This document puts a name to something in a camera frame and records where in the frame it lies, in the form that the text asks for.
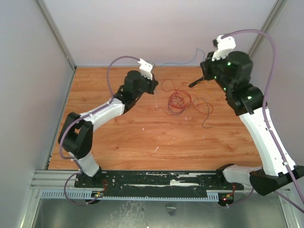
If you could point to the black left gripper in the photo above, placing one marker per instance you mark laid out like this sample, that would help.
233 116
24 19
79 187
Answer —
153 84

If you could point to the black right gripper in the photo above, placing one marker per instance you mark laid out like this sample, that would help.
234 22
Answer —
205 70

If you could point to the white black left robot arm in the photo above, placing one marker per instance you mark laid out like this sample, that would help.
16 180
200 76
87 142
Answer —
76 136

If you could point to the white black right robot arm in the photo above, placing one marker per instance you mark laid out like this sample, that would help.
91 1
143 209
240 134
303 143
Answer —
232 74

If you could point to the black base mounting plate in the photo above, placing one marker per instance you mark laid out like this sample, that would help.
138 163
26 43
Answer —
156 184

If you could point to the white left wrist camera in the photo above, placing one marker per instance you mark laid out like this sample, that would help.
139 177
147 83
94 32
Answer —
146 69

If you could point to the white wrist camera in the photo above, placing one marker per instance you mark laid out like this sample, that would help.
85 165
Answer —
223 47
146 69

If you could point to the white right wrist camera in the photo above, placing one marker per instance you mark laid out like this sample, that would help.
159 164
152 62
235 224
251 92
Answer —
223 47

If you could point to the adjustable wrench black handle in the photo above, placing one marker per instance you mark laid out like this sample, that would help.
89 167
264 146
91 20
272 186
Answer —
195 82

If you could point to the aluminium frame rail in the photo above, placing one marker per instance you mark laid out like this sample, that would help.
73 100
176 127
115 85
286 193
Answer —
50 179

